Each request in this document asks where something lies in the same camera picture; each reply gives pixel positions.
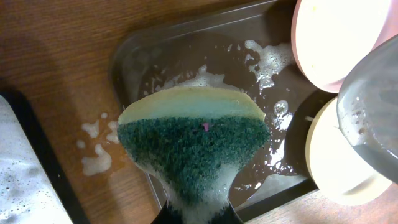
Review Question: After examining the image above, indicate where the cream white plate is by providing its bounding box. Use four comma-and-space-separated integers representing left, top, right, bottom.
305, 98, 392, 206

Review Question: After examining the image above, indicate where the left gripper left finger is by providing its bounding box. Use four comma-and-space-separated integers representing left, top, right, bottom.
151, 200, 174, 224

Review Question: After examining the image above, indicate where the dark brown serving tray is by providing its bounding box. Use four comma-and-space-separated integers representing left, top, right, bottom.
109, 1, 333, 222

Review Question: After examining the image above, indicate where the green yellow sponge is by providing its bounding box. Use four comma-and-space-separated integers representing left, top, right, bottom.
117, 87, 270, 223

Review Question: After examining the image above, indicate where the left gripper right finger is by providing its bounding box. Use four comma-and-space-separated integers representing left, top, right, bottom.
219, 200, 244, 224

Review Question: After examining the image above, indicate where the light blue plate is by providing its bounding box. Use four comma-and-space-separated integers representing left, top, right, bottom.
336, 36, 397, 182

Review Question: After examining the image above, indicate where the black soapy water tray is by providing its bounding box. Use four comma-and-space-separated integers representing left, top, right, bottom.
1, 90, 89, 224

